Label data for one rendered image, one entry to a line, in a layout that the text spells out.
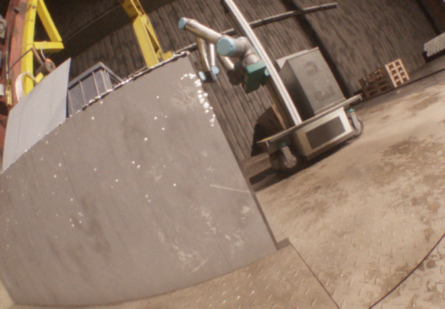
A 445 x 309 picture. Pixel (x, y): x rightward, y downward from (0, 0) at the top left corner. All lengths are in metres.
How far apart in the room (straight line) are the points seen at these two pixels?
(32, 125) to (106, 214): 0.58
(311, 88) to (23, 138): 1.91
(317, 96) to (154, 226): 1.48
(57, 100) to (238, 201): 0.85
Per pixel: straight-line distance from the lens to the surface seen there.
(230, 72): 2.27
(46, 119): 0.98
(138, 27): 1.08
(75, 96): 0.96
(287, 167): 1.59
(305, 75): 1.72
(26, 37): 2.65
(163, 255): 0.71
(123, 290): 0.87
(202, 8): 6.72
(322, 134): 1.58
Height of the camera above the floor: 0.37
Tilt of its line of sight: 3 degrees up
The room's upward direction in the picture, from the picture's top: 25 degrees counter-clockwise
